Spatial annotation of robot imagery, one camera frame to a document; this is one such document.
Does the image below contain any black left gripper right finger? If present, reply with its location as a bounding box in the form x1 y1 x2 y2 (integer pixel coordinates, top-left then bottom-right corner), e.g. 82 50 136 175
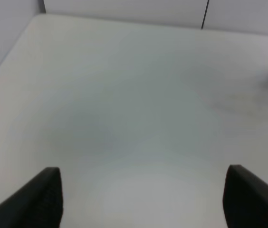
222 165 268 228

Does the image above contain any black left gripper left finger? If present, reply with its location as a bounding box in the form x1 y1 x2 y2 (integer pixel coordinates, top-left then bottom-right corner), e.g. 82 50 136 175
0 167 63 228

